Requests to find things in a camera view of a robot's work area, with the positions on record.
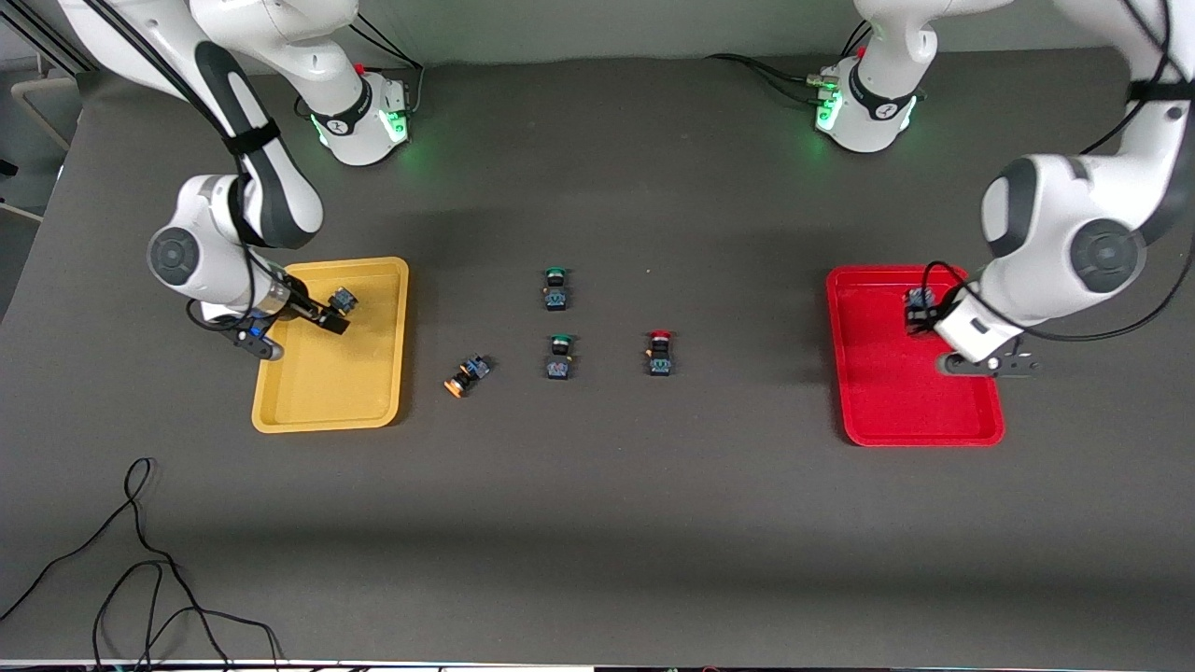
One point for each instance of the yellow push button switch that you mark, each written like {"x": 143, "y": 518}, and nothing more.
{"x": 474, "y": 369}
{"x": 344, "y": 300}

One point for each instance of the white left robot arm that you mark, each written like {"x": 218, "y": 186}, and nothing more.
{"x": 1046, "y": 215}

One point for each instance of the red plastic tray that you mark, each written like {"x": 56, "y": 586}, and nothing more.
{"x": 896, "y": 392}

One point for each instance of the yellow plastic tray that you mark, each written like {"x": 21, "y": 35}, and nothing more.
{"x": 331, "y": 373}

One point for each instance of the green push button switch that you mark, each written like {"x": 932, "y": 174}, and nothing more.
{"x": 556, "y": 297}
{"x": 558, "y": 367}

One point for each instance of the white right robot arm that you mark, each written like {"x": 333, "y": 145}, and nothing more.
{"x": 294, "y": 201}

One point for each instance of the red push button switch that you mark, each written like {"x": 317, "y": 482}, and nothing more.
{"x": 660, "y": 362}
{"x": 920, "y": 299}

